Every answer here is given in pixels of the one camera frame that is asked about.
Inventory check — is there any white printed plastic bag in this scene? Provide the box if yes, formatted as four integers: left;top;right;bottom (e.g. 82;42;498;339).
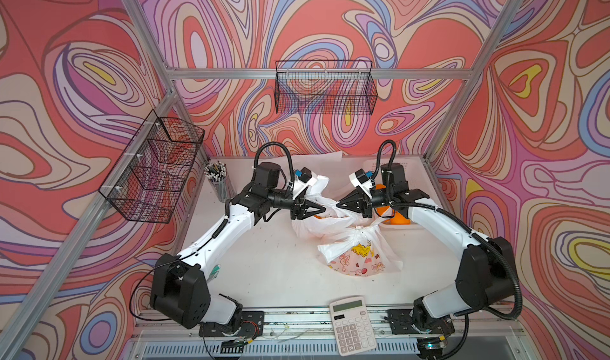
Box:
318;219;403;277

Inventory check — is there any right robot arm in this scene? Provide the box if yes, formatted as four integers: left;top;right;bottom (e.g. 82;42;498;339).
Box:
338;163;524;331

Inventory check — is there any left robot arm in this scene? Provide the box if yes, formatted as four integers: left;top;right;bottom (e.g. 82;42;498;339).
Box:
150;162;330;333

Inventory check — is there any bottom edge orange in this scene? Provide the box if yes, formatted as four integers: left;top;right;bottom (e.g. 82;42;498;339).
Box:
384;213;411;225

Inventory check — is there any white plastic basket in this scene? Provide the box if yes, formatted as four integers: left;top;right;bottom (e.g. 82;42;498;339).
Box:
366;158;435;229

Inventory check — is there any metal pen cup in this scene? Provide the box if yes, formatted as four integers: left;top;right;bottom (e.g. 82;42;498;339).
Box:
204;161;230;202

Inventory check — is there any green pen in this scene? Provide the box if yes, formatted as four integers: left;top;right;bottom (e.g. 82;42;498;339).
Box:
207;265;221;282

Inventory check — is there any pink desk calculator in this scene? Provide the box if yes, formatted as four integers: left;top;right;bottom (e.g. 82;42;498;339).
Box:
329;296;377;357

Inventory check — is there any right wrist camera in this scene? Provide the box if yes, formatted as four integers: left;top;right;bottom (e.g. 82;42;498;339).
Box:
349;169;375;198

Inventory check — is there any black wire basket rear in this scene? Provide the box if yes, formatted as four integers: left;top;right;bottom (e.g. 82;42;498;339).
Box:
274;58;378;116

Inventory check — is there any black wire basket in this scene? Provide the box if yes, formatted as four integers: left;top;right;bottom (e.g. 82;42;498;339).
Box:
274;58;378;116
98;111;205;223

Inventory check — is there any black wire basket left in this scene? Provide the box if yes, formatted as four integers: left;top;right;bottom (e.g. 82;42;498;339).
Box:
98;111;205;223

